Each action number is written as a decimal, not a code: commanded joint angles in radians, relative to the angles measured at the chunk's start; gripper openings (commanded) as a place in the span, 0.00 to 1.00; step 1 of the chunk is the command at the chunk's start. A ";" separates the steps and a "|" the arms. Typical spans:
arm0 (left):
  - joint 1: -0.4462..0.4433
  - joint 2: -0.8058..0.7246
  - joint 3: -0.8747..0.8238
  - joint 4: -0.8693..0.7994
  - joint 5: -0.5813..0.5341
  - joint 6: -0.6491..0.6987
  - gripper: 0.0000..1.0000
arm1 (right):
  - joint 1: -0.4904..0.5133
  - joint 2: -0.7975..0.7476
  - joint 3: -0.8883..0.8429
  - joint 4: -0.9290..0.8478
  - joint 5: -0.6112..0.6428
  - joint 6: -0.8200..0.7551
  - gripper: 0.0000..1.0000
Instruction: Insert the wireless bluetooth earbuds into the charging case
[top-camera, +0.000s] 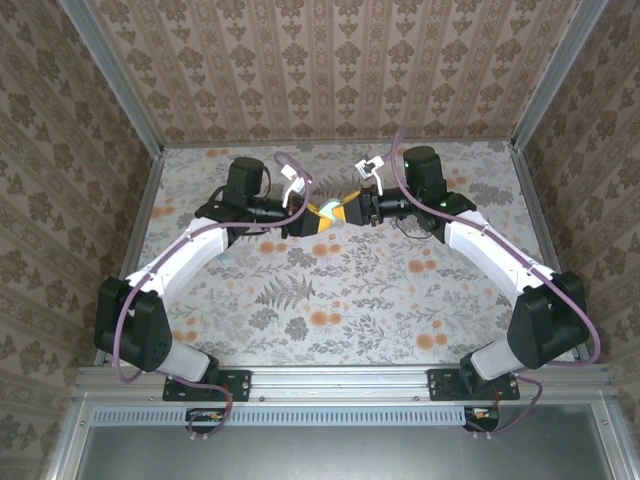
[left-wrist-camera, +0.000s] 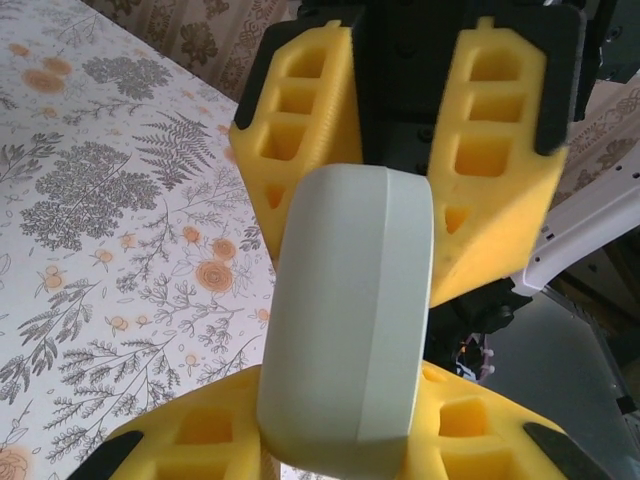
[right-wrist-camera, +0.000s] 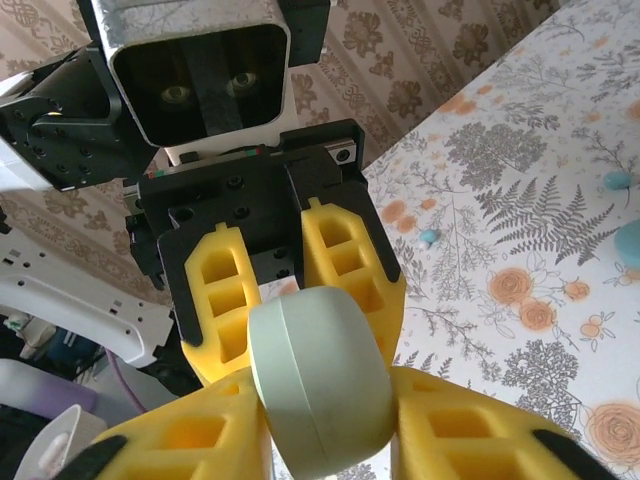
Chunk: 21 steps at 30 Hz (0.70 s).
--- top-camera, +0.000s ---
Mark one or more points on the mint green earbud charging case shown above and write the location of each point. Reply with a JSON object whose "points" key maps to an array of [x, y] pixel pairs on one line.
{"points": [[330, 206]]}

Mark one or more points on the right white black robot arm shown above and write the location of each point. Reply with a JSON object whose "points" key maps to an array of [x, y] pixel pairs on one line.
{"points": [[490, 250]]}

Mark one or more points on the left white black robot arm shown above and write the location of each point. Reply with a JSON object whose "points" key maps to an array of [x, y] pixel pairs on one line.
{"points": [[200, 245]]}

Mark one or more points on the floral patterned table covering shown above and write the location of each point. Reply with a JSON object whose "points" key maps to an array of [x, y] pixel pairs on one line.
{"points": [[380, 300]]}

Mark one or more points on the small black controller board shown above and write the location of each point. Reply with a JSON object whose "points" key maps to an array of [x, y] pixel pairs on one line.
{"points": [[482, 415], [205, 416]]}

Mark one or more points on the grey metal panel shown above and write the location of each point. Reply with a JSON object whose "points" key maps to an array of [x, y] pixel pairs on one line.
{"points": [[350, 455]]}

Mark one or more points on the aluminium table side rail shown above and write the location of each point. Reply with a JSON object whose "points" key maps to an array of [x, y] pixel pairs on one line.
{"points": [[137, 225], [544, 225]]}

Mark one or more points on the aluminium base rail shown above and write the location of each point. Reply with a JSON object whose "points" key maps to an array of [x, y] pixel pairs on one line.
{"points": [[340, 382]]}

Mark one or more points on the aluminium frame post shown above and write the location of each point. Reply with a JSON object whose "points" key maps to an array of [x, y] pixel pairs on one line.
{"points": [[556, 75], [117, 75]]}

